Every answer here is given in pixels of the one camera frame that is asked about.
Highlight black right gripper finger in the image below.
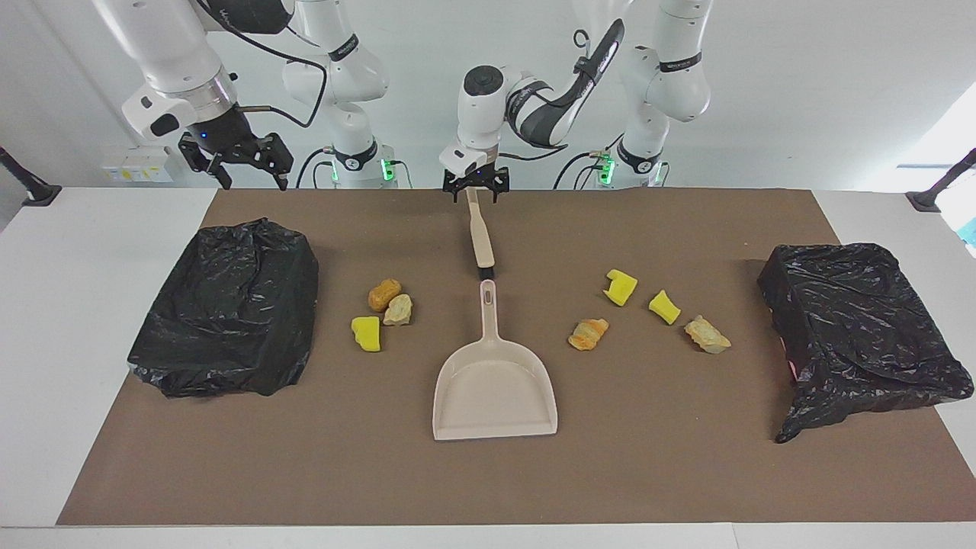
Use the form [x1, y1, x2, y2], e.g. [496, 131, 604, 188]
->
[258, 133, 295, 191]
[178, 132, 233, 191]

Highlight beige brush black bristles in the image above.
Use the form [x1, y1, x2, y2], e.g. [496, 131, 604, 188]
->
[465, 187, 498, 279]

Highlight brown bread roll toy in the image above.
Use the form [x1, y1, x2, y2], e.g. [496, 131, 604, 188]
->
[368, 278, 403, 313]

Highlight yellow sponge green backing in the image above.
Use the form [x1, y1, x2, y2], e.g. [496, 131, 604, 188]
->
[602, 268, 639, 307]

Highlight yellow sponge piece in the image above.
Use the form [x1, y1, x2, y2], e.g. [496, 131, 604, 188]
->
[351, 316, 382, 353]
[648, 290, 682, 326]

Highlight orange croissant toy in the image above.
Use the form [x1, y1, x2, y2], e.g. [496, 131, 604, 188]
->
[568, 318, 611, 352]

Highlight beige plastic dustpan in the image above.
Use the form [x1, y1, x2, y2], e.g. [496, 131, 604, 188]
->
[432, 279, 559, 441]

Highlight black trash bag bin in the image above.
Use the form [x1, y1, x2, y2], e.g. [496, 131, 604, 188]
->
[127, 217, 320, 399]

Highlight black bag bin pink rim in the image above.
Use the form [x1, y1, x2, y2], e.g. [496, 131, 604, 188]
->
[756, 242, 975, 445]

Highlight black clamp stand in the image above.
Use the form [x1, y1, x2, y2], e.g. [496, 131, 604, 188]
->
[906, 149, 976, 213]
[0, 145, 63, 207]

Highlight brown table mat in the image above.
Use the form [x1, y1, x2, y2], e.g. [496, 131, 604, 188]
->
[57, 188, 976, 527]

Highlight black base cable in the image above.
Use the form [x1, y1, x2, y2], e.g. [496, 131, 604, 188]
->
[553, 151, 611, 190]
[296, 149, 336, 190]

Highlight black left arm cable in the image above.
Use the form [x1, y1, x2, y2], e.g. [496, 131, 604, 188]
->
[497, 29, 607, 163]

